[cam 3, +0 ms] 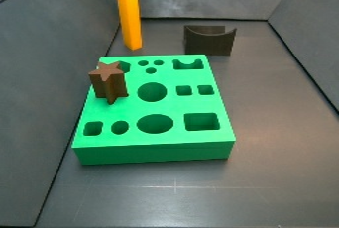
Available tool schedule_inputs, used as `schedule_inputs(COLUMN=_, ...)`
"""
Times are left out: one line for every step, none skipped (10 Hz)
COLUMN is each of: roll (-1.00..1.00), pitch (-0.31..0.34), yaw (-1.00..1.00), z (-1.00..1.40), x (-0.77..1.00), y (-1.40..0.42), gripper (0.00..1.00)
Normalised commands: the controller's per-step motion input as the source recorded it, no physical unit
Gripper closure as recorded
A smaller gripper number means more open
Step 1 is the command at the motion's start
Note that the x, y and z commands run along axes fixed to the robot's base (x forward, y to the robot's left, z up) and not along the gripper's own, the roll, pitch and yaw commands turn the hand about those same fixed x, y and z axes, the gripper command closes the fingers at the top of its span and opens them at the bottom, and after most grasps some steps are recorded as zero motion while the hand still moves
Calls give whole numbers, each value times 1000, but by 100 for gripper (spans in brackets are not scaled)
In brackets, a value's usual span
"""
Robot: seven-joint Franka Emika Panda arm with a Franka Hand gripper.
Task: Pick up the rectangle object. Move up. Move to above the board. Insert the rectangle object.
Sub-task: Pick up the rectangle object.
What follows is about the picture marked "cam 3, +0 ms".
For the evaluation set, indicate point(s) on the tall orange rectangular block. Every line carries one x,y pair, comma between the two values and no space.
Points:
130,23

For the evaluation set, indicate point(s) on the green foam shape board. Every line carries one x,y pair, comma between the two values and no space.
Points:
170,120

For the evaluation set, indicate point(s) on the brown star-shaped block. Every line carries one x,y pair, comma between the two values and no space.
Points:
108,80

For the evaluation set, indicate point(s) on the dark curved arch block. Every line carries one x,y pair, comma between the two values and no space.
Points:
209,40

